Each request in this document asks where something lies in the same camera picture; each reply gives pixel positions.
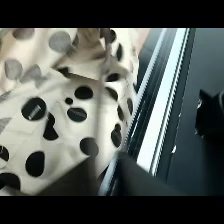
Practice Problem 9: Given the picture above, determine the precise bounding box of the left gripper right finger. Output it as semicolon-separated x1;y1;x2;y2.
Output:
114;152;184;197

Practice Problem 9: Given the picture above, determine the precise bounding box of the cream polka dot shirt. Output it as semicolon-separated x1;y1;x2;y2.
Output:
0;27;144;197

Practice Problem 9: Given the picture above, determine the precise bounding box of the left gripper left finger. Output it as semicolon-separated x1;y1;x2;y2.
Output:
39;155;102;197

